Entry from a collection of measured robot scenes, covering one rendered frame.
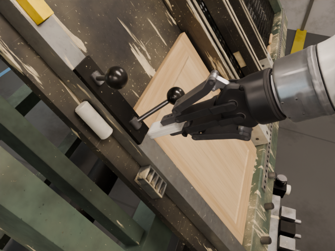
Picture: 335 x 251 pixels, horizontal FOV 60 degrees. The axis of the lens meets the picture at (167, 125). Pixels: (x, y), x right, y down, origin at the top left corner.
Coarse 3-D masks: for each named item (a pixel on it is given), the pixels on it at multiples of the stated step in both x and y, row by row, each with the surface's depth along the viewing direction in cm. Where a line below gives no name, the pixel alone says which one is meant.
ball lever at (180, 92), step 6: (168, 90) 58; (174, 90) 57; (180, 90) 57; (168, 96) 57; (174, 96) 57; (180, 96) 57; (162, 102) 59; (168, 102) 59; (174, 102) 57; (156, 108) 59; (144, 114) 60; (150, 114) 60; (132, 120) 59; (138, 120) 60; (138, 126) 60
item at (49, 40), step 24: (0, 0) 47; (24, 24) 49; (48, 24) 51; (48, 48) 51; (72, 48) 54; (72, 72) 53; (144, 144) 63; (168, 168) 68; (168, 192) 70; (192, 192) 73; (192, 216) 74; (216, 216) 79; (216, 240) 79
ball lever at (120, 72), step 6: (114, 66) 46; (96, 72) 54; (108, 72) 45; (114, 72) 45; (120, 72) 45; (126, 72) 46; (96, 78) 54; (102, 78) 51; (108, 78) 45; (114, 78) 45; (120, 78) 45; (126, 78) 46; (96, 84) 55; (108, 84) 46; (114, 84) 45; (120, 84) 45; (126, 84) 47
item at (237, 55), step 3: (237, 51) 126; (234, 54) 127; (237, 54) 127; (240, 54) 126; (237, 57) 128; (240, 57) 127; (237, 60) 129; (240, 60) 128; (243, 60) 128; (240, 63) 129; (243, 63) 129; (240, 66) 130; (243, 66) 130
